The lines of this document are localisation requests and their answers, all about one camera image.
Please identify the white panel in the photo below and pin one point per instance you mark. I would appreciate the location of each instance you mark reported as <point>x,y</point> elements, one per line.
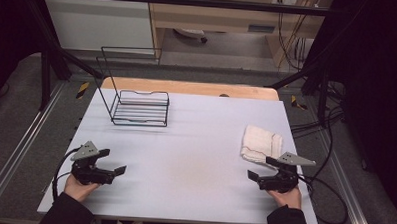
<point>96,21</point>

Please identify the white towel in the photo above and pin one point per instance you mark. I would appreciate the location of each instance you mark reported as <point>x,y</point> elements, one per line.
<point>260,144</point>

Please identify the dark curtain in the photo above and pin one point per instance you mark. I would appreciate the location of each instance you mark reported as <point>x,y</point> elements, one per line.
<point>9,32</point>
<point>377,81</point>

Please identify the aluminium floor rail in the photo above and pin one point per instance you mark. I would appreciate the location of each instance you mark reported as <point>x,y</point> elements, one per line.
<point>347,184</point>
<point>22,142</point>

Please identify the yellow black floor tape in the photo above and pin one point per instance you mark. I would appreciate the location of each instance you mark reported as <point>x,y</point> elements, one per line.
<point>298,102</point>
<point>82,90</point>

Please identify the person's right hand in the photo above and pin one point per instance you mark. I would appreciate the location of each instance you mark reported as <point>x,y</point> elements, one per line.
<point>290,198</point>

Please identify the person's left hand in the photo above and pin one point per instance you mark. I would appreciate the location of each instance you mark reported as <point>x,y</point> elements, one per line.
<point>77,189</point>

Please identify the black metal frame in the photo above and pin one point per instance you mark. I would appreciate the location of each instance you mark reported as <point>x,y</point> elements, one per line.
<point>190,1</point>

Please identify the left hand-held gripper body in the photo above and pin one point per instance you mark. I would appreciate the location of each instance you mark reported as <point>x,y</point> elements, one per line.
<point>84,173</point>

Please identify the white chair base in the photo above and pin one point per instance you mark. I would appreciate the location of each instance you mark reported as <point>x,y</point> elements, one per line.
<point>191,33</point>

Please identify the wooden desk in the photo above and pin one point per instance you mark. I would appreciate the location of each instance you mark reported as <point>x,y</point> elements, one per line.
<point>223,16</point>

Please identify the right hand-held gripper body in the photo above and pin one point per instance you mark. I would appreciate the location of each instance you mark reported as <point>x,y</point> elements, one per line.
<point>282,183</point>

